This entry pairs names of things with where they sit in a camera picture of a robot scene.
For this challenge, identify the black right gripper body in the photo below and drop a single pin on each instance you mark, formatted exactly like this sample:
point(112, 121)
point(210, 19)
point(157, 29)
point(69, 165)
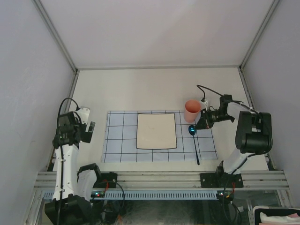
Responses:
point(212, 116)

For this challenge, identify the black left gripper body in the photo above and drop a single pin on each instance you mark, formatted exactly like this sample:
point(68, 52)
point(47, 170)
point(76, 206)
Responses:
point(85, 136)

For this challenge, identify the blue metal spoon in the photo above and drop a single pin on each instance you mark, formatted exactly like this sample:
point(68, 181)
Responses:
point(192, 132)

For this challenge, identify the pink plastic cup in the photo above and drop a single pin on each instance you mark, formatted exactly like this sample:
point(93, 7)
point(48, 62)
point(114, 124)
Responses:
point(192, 109)

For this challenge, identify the light blue checked placemat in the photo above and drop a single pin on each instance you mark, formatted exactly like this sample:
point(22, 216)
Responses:
point(120, 141)

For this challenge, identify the white square plate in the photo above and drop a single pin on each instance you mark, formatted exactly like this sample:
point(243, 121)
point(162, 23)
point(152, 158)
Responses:
point(156, 131)

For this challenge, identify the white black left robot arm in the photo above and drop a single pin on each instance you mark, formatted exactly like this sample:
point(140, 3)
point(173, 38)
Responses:
point(70, 203)

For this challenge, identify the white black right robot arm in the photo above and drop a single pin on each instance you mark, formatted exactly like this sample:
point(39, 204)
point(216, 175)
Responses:
point(253, 134)

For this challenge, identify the white bin with cloths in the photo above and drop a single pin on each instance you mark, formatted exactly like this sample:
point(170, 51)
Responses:
point(276, 216)

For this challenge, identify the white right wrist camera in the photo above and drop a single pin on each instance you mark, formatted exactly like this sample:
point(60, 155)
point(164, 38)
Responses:
point(204, 103)

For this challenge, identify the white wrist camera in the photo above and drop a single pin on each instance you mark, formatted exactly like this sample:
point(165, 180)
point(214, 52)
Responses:
point(204, 103)
point(83, 113)

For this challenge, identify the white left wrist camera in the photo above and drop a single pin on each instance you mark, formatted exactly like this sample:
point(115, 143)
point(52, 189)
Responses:
point(83, 113)

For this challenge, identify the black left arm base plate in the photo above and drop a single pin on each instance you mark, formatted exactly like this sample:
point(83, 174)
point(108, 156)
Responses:
point(106, 178)

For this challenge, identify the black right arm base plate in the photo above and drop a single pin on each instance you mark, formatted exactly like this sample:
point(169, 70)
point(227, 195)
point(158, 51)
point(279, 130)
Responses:
point(212, 180)

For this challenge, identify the blue slotted cable duct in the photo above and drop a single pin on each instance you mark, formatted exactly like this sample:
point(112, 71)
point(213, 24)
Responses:
point(155, 195)

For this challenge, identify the aluminium front rail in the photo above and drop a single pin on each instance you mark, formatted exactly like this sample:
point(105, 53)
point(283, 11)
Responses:
point(252, 180)

